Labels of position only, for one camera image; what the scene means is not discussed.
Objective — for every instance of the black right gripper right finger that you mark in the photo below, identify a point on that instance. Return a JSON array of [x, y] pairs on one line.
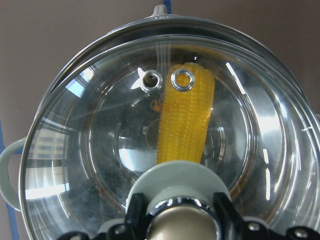
[[232, 225]]

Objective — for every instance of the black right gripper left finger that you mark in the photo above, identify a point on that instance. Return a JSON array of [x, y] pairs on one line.
[[134, 216]]

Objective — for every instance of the glass pot lid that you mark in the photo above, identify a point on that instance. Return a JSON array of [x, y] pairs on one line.
[[97, 133]]

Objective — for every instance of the yellow corn cob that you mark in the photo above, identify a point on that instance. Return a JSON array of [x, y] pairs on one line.
[[185, 113]]

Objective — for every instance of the pale green electric pot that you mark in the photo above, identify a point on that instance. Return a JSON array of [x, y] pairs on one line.
[[178, 194]]

